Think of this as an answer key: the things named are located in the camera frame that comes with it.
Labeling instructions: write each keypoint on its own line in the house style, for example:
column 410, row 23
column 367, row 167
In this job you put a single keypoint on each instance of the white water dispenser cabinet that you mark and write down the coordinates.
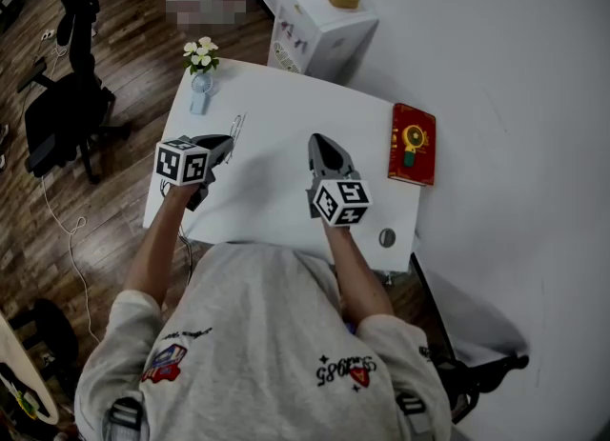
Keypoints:
column 338, row 44

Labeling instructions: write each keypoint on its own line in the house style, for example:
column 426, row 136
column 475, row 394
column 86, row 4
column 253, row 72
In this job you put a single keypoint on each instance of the red hardcover book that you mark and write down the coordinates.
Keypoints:
column 398, row 174

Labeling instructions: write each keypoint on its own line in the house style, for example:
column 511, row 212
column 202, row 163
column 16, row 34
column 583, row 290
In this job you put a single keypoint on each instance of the person's right forearm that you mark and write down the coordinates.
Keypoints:
column 357, row 272

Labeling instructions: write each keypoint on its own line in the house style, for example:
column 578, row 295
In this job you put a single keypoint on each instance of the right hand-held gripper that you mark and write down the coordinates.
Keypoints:
column 340, row 201

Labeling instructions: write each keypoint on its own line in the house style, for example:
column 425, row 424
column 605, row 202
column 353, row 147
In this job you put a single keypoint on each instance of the person's grey sweatshirt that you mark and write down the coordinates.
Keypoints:
column 267, row 348

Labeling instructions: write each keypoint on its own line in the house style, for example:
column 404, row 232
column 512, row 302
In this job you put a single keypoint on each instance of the black office chair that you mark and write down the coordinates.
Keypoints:
column 62, row 110

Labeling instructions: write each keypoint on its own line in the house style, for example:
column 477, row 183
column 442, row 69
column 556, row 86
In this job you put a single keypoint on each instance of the white floor power strip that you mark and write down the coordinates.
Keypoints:
column 47, row 34

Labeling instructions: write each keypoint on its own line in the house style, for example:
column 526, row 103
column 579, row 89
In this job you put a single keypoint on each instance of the yellow green toy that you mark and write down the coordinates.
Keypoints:
column 25, row 405

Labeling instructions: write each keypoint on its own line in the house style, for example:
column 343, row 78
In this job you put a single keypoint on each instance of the black swivel chair base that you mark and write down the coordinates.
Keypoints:
column 483, row 374

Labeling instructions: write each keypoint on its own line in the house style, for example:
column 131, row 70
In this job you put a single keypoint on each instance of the person's left forearm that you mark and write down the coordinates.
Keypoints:
column 152, row 248

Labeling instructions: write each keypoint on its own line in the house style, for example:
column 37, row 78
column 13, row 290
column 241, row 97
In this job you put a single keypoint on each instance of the white rectangular desk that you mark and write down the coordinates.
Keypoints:
column 295, row 115

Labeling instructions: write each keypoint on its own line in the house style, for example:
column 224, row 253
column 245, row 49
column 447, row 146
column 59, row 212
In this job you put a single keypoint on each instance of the yellow green handheld fan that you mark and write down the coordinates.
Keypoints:
column 412, row 136

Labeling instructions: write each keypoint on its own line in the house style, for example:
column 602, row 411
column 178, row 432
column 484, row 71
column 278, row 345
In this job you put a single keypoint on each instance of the light blue handheld fan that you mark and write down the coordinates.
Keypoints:
column 199, row 105

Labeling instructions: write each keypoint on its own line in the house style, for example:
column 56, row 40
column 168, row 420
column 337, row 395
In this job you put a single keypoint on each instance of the small white flower plant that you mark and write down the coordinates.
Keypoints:
column 202, row 55

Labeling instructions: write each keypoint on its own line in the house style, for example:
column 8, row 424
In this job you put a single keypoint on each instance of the round white pedestal table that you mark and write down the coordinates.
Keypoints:
column 21, row 367

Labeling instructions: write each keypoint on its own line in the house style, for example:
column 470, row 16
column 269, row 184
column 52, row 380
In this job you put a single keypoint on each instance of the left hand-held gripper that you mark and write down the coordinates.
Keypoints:
column 181, row 163

